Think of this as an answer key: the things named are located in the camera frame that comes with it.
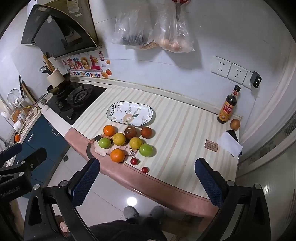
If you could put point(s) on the brown kiwi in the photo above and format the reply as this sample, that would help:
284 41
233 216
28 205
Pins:
235 124

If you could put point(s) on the reddish orange tangerine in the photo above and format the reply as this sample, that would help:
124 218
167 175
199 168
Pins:
146 132

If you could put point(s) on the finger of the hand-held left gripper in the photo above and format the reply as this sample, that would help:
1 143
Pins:
33 157
11 150

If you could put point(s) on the black range hood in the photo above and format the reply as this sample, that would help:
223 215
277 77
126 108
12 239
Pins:
50 30

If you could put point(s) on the person's dark clothing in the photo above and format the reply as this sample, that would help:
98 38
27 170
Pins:
127 231

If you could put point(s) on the dish rack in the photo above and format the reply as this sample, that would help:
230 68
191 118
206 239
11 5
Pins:
20 115

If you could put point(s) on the plastic bag with dark contents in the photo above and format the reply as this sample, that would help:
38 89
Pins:
131 30

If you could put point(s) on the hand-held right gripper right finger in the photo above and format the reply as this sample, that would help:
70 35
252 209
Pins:
208 180

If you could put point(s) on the cream utensil holder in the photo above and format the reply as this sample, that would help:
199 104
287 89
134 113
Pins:
55 78

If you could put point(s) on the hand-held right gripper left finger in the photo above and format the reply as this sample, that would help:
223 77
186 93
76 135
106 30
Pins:
85 180

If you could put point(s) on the black gas stove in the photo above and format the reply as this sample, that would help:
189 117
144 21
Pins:
78 102

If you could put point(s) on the small orange by sink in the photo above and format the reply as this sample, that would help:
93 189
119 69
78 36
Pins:
17 138

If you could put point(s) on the white wall socket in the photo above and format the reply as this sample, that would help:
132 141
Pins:
220 66
237 73

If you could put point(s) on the red cherry tomato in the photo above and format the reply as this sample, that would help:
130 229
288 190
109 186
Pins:
145 169
134 161

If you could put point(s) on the plastic bag with orange contents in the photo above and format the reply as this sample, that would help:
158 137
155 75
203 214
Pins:
173 39

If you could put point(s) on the white folded paper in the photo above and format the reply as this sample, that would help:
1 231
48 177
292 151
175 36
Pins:
230 144

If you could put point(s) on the floral oval ceramic plate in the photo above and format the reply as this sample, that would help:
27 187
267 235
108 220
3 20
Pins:
120 113

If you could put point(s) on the green round fruit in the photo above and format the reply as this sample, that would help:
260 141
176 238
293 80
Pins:
146 150
104 142

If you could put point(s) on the red apple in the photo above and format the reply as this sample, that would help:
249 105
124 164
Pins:
130 132

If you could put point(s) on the grey slipper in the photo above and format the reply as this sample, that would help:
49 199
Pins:
156 211
131 212

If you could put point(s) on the blue kitchen cabinet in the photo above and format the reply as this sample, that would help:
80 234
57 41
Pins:
41 139

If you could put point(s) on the bundle of wooden utensils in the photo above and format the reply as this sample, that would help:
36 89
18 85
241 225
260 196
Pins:
49 63

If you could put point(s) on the metal strainer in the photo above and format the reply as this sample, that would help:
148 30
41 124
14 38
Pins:
14 96

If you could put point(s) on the brown mat label tag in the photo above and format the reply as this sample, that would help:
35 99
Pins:
211 145

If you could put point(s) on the black plug adapter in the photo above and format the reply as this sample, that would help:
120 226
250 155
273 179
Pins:
256 80

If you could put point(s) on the striped cat print table mat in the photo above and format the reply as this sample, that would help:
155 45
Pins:
185 129

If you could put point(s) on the dark metal wok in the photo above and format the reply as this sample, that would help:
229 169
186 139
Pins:
56 89

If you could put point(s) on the colourful wall sticker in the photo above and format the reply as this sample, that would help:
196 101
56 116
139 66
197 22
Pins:
85 67

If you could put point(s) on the beige hood duct cover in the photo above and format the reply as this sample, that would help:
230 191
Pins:
78 14

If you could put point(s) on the yellow lemon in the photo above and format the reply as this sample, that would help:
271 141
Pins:
135 143
119 139

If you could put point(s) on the dark sauce bottle yellow label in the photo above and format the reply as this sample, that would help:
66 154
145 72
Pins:
227 109

